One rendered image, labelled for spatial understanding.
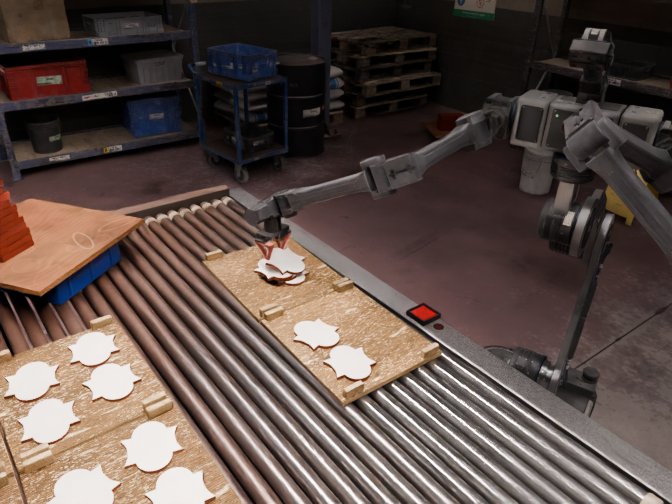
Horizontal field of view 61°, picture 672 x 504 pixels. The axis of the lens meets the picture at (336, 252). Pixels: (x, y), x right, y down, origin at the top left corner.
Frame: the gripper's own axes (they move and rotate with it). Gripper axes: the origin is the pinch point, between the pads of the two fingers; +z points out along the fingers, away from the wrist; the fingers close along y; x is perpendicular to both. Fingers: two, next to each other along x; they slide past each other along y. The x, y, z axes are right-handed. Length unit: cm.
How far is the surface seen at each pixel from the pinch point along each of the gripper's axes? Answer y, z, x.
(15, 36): -146, -23, -370
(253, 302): 19.0, 6.9, 5.8
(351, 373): 32, 7, 49
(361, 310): 4.0, 7.8, 36.0
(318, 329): 20.6, 6.4, 31.1
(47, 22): -173, -31, -364
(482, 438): 31, 11, 84
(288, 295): 9.8, 7.2, 12.5
